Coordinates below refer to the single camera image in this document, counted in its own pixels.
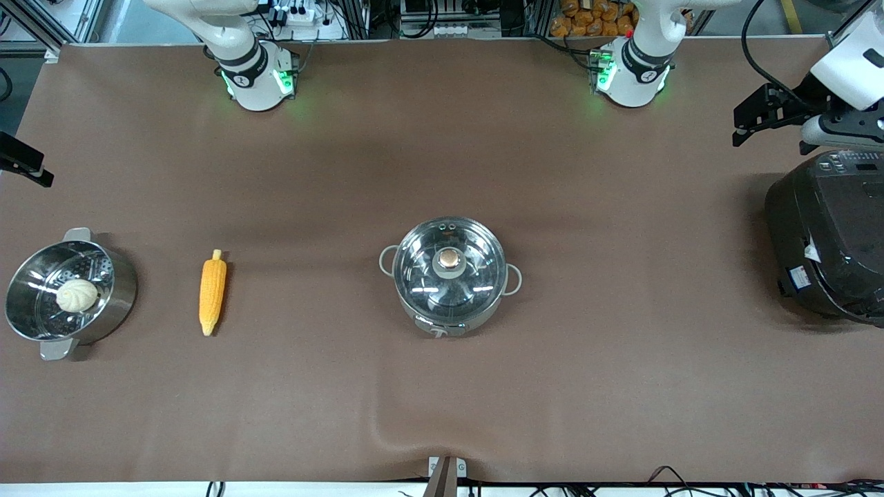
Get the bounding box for glass pot lid with knob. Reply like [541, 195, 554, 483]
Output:
[398, 217, 503, 319]

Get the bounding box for stainless steel steamer pot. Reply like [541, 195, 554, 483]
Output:
[4, 227, 139, 362]

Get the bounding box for yellow corn cob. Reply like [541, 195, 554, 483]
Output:
[199, 249, 228, 338]

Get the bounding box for grey electric cooking pot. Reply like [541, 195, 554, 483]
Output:
[378, 216, 523, 339]

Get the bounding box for black rice cooker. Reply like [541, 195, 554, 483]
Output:
[764, 150, 884, 327]

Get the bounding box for white steamed bun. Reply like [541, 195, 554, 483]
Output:
[55, 278, 99, 313]

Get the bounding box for pile of orange bread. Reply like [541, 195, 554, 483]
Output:
[550, 0, 637, 38]

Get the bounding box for brown table cloth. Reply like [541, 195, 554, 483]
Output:
[0, 37, 884, 484]

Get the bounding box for white power strip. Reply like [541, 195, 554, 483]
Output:
[431, 23, 503, 39]

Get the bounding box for power strip with plugs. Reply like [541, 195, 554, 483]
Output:
[265, 0, 347, 41]

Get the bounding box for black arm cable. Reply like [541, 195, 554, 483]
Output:
[740, 0, 817, 111]

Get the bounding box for aluminium frame post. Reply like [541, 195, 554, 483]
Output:
[0, 0, 106, 64]

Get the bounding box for grey metal table bracket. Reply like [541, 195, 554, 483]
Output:
[426, 455, 469, 497]

